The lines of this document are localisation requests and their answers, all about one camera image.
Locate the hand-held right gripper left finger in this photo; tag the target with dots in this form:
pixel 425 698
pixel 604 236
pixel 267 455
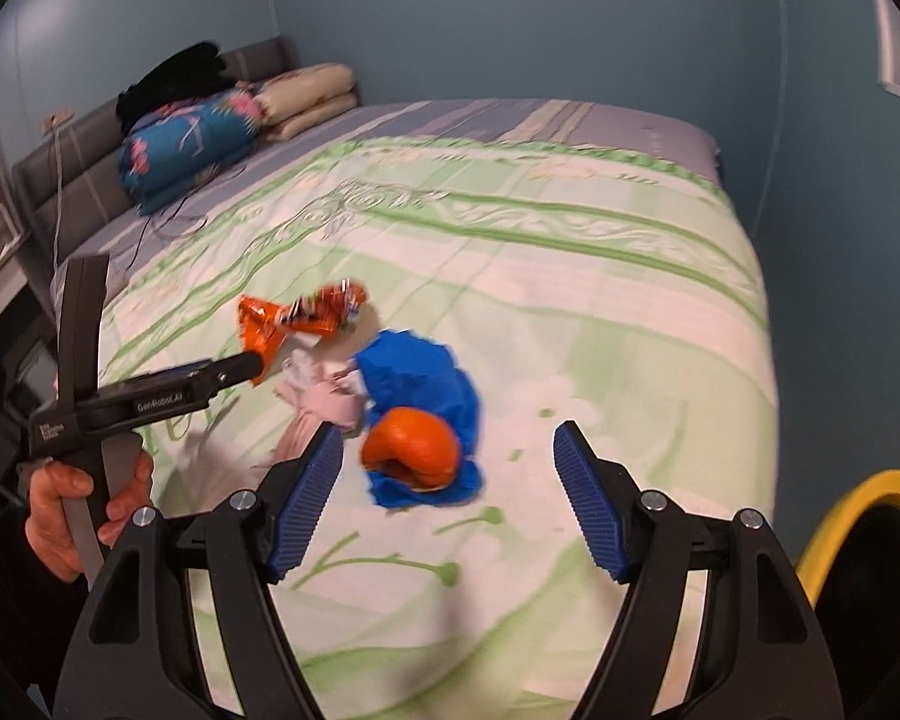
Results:
pixel 307 510

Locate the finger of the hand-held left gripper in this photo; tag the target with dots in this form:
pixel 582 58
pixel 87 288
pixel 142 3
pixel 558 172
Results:
pixel 236 371

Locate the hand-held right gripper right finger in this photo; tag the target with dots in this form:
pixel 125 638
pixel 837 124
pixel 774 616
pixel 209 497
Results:
pixel 592 502

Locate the orange snack packet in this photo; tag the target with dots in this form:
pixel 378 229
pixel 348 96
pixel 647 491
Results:
pixel 322 311

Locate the orange fruit peel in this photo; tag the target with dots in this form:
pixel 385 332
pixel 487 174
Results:
pixel 412 446

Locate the blue plastic bag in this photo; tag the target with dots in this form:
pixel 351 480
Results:
pixel 412 371

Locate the yellow trash bin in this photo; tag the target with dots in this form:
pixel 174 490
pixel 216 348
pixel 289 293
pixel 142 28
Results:
pixel 840 517

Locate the person's left forearm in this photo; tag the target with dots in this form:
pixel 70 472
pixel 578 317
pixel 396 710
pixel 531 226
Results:
pixel 15 637

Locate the person's left hand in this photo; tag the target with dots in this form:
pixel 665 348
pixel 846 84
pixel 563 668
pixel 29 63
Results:
pixel 49 517

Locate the crumpled pink white tissue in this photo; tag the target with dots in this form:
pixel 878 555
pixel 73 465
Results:
pixel 322 401

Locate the green floral quilt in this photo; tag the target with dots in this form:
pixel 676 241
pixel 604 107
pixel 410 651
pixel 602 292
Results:
pixel 570 300

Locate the blue floral folded quilt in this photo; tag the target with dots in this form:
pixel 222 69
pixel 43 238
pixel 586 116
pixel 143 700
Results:
pixel 180 154

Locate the beige folded quilt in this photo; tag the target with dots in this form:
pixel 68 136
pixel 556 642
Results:
pixel 307 97

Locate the black clothing pile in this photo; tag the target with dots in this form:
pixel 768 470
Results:
pixel 180 79

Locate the grey upholstered bed frame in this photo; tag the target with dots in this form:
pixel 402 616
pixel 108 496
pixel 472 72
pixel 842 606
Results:
pixel 82 157

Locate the wall socket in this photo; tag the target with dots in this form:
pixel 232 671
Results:
pixel 56 121

